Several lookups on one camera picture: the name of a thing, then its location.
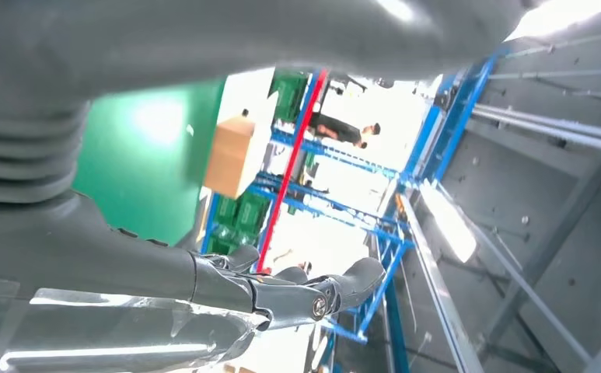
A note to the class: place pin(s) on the ceiling light panel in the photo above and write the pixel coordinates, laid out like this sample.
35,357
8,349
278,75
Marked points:
449,221

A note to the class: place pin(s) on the green plastic crate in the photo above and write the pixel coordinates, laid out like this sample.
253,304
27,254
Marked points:
251,213
290,98

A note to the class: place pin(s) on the brown cardboard box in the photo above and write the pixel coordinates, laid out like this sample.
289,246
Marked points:
228,159

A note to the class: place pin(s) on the red pole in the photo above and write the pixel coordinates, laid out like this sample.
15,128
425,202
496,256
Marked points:
292,170

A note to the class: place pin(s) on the blue metal rack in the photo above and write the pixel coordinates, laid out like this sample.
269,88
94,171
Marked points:
457,118

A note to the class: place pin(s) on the person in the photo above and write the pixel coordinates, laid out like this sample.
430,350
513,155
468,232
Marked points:
341,131

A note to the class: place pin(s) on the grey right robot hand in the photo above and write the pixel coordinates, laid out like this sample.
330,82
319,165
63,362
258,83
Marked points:
99,267

